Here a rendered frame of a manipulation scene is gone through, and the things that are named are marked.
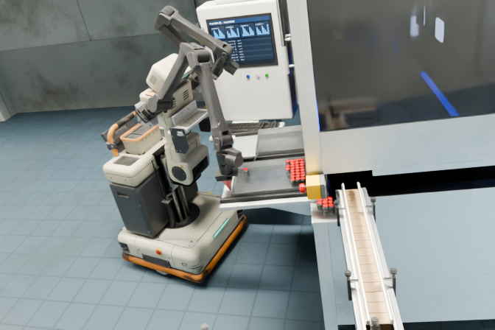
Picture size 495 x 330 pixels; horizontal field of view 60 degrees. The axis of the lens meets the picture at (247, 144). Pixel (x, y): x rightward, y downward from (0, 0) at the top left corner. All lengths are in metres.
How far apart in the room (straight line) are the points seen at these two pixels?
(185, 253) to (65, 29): 3.92
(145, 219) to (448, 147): 1.78
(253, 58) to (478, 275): 1.63
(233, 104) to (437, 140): 1.42
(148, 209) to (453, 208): 1.70
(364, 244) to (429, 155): 0.47
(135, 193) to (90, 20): 3.42
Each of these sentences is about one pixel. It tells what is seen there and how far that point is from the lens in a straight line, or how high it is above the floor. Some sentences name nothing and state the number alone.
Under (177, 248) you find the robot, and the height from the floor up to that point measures 0.28.
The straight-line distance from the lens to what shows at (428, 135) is 1.78.
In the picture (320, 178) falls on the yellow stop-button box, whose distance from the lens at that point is 1.74.
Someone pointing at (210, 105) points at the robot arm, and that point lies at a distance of 1.88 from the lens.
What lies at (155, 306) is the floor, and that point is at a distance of 2.86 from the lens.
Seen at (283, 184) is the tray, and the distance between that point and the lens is 2.00.
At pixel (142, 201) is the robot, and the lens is 2.69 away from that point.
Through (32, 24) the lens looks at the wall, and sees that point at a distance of 6.23.
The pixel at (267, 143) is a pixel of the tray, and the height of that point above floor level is 0.88.
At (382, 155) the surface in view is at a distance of 1.78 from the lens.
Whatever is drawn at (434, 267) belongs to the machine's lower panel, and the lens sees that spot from 2.21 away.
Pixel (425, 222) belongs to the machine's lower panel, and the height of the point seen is 0.73.
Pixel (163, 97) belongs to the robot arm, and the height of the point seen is 1.28.
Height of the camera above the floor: 2.01
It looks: 28 degrees down
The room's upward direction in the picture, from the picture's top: 11 degrees counter-clockwise
